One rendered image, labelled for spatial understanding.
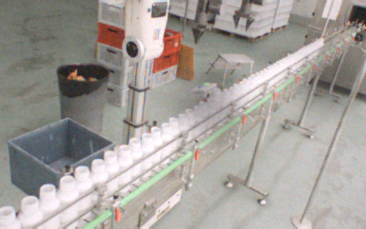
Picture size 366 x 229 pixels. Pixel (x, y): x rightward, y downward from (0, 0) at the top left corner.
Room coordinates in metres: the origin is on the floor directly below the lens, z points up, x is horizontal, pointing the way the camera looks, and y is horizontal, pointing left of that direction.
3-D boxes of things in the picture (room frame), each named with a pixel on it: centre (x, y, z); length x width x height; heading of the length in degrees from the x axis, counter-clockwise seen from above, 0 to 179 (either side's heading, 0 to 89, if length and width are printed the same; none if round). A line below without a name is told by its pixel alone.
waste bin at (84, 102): (2.85, 0.94, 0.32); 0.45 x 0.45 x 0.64
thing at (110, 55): (3.88, 0.78, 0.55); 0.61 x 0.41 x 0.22; 158
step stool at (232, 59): (5.00, -0.54, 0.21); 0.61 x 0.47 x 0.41; 24
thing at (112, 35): (3.89, 0.78, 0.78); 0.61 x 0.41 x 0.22; 157
